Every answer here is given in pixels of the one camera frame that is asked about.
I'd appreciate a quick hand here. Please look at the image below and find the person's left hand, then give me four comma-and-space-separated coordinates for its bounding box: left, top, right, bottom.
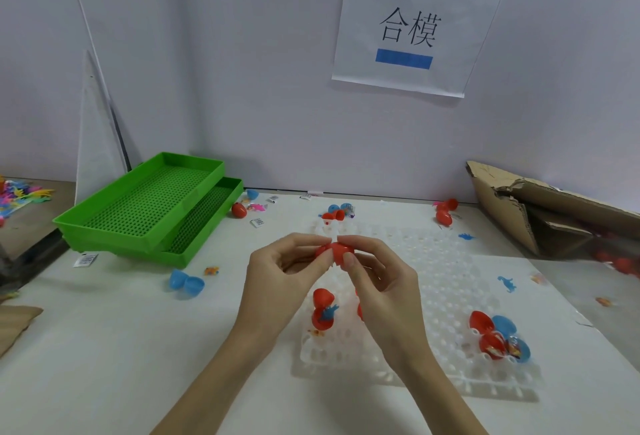
234, 233, 334, 346

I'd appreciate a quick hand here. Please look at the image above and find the person's right hand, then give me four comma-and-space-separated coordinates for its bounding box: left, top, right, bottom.
337, 235, 434, 371

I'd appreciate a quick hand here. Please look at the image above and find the person's right forearm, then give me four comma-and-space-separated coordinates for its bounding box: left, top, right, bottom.
387, 345, 488, 435

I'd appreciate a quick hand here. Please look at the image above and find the person's left forearm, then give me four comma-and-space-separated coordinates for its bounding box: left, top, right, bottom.
150, 324, 275, 435

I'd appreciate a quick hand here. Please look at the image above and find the open red capsule with toy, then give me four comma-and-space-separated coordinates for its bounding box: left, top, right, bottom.
311, 288, 341, 332

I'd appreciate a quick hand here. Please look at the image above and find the white plastic grid tray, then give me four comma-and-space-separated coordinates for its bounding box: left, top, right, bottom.
299, 213, 544, 396

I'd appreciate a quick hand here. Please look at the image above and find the green perforated plastic tray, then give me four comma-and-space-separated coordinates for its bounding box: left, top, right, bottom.
52, 151, 226, 253
148, 176, 245, 270

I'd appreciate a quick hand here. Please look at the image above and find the open blue capsule egg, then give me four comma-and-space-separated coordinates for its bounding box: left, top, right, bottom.
168, 269, 206, 299

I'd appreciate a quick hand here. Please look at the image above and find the open blue capsule with toy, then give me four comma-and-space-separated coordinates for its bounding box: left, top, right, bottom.
492, 315, 532, 364

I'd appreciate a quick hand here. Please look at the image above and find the torn cardboard box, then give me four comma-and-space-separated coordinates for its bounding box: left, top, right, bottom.
465, 160, 640, 261

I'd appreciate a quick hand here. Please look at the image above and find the long blue tape strip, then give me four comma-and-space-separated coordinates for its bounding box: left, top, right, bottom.
375, 48, 434, 70

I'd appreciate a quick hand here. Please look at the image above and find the clear bag of red capsules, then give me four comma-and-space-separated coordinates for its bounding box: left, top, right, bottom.
527, 220, 640, 350

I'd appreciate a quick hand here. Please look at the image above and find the clear triangular plastic sheet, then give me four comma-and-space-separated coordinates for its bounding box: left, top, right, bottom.
74, 49, 129, 206

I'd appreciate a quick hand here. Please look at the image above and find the thin white rod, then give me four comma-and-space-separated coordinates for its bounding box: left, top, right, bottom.
56, 0, 134, 173

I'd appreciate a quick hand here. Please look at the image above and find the pile of colourful toy figures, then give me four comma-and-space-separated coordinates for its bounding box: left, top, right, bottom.
0, 175, 55, 226

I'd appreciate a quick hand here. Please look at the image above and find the brown cardboard piece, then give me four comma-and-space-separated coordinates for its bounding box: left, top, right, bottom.
0, 305, 44, 358

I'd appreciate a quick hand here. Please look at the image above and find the white paper wall sign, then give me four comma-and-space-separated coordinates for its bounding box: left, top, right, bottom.
331, 0, 510, 99

